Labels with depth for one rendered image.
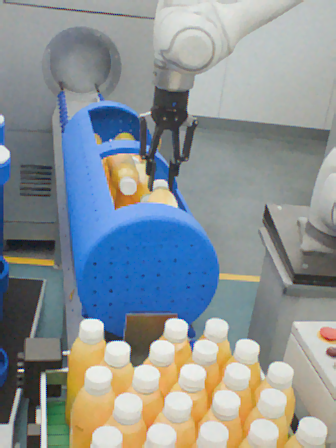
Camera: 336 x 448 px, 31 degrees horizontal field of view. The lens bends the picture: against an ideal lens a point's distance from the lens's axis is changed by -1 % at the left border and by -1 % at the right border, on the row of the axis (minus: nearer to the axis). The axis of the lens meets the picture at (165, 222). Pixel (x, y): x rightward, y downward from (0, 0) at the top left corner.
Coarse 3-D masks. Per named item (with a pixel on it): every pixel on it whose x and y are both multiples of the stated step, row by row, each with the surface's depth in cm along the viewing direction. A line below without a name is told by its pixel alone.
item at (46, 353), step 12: (24, 348) 110; (36, 348) 110; (48, 348) 111; (60, 348) 111; (24, 360) 107; (36, 360) 107; (48, 360) 108; (60, 360) 108; (24, 372) 108; (36, 372) 108; (24, 384) 109; (36, 384) 109; (48, 384) 110; (60, 384) 111; (24, 396) 110; (36, 396) 111; (48, 396) 111
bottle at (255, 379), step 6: (234, 354) 102; (228, 360) 103; (234, 360) 102; (240, 360) 100; (246, 366) 101; (252, 366) 101; (258, 366) 102; (222, 372) 103; (252, 372) 101; (258, 372) 101; (222, 378) 103; (252, 378) 100; (258, 378) 101; (252, 384) 101; (258, 384) 102; (252, 390) 101
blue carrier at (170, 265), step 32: (96, 128) 193; (128, 128) 195; (64, 160) 174; (96, 160) 145; (160, 160) 152; (96, 192) 130; (96, 224) 118; (128, 224) 113; (160, 224) 114; (192, 224) 116; (96, 256) 114; (128, 256) 116; (160, 256) 117; (192, 256) 118; (96, 288) 117; (128, 288) 119; (160, 288) 120; (192, 288) 122; (192, 320) 125
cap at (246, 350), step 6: (240, 342) 102; (246, 342) 102; (252, 342) 102; (240, 348) 100; (246, 348) 100; (252, 348) 101; (258, 348) 101; (240, 354) 100; (246, 354) 100; (252, 354) 100; (246, 360) 100; (252, 360) 100
